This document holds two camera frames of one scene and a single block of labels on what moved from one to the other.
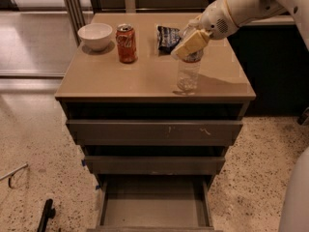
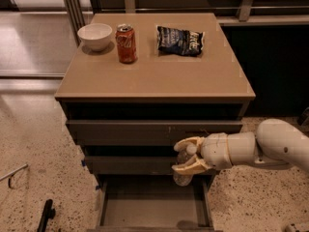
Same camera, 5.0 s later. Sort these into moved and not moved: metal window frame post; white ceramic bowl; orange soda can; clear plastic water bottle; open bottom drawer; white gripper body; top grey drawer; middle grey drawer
Moved: white gripper body; clear plastic water bottle
Not moved: middle grey drawer; white ceramic bowl; metal window frame post; orange soda can; top grey drawer; open bottom drawer
